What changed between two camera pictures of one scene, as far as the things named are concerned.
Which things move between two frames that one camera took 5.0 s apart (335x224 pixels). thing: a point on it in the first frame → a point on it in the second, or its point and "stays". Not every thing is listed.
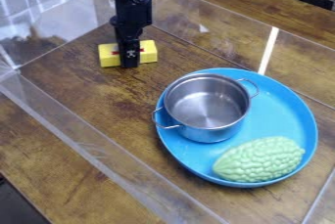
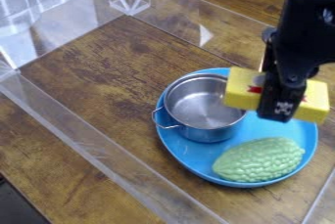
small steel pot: (205, 105) stays
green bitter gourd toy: (259, 159) stays
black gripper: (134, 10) → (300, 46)
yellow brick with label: (110, 54) → (244, 92)
